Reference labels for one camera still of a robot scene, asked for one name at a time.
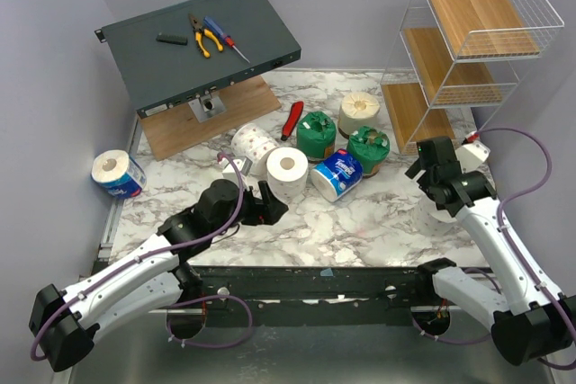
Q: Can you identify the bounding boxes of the green wrapped roll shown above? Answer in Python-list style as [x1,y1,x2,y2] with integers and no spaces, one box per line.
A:
[346,126,391,177]
[296,112,337,163]

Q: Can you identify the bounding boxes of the yellow handled pliers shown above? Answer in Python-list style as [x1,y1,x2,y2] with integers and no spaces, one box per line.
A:
[188,13,224,58]

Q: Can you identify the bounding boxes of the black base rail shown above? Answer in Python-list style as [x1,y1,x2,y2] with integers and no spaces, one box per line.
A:
[166,266,442,337]

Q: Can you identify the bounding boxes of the wooden board under chassis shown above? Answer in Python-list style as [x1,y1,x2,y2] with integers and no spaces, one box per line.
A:
[139,76,281,161]

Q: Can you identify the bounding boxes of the green wrapped roll right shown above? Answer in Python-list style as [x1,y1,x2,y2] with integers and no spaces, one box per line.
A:
[346,126,391,177]

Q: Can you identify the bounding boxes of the wooden shelf board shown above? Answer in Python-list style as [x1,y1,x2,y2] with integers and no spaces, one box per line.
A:
[381,83,455,156]
[429,0,540,59]
[403,27,502,106]

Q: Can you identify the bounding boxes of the top wooden shelf board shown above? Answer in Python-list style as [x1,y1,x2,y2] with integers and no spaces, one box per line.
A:
[429,0,540,59]

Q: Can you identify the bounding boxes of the cream wrapped roll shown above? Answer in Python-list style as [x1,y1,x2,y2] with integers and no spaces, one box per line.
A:
[337,92,381,138]

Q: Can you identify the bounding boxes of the white wire shelf rack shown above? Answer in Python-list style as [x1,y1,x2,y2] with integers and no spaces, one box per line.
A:
[381,0,564,156]

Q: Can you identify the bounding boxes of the floral roll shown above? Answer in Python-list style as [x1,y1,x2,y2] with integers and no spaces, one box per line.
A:
[231,122,279,177]
[266,147,309,202]
[411,195,457,237]

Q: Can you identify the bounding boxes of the dark grey rack chassis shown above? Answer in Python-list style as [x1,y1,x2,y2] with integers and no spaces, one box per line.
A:
[95,0,302,119]

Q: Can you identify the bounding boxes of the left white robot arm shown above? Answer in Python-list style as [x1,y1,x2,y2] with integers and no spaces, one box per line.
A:
[29,179,288,371]

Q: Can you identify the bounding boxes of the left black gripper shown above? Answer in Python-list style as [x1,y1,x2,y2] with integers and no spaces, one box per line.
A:
[211,181,288,237]

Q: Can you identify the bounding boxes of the bottom wooden shelf board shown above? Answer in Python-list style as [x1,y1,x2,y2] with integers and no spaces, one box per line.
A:
[381,83,455,156]

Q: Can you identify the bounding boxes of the green wrapped roll left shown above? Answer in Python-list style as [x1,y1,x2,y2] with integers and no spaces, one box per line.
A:
[296,112,337,163]

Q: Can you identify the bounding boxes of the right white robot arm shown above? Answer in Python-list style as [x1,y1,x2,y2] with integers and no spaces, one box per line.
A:
[406,137,575,365]

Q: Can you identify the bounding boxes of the black bit holder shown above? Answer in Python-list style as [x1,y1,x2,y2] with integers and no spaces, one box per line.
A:
[156,33,188,46]

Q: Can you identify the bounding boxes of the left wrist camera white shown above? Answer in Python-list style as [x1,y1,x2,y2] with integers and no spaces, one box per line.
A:
[219,156,252,186]

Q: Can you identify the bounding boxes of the floral roll front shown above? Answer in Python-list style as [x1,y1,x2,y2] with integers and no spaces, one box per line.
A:
[411,195,457,237]

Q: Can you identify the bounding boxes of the blue wrapped roll far left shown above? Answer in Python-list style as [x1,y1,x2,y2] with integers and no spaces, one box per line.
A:
[91,150,147,199]

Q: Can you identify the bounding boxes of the blue red screwdriver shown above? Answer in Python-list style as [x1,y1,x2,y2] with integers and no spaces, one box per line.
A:
[203,16,249,63]

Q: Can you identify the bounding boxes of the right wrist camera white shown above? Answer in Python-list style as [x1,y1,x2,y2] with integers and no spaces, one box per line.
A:
[455,131,491,173]

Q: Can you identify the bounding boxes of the floral roll back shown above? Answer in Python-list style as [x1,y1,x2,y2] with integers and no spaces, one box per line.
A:
[231,122,279,177]

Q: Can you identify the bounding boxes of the blue Tempo tissue roll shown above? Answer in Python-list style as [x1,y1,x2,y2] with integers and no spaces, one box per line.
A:
[310,148,364,202]

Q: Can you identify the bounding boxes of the red utility knife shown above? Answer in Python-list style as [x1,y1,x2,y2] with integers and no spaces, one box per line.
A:
[281,101,304,141]

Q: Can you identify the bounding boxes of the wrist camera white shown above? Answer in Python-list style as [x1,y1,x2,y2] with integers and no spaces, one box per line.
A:
[455,131,491,173]
[219,156,252,186]

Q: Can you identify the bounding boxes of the middle wooden shelf board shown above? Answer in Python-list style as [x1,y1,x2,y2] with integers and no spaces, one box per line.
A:
[403,27,502,106]

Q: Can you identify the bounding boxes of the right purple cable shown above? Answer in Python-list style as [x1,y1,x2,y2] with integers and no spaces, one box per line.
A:
[472,127,576,370]

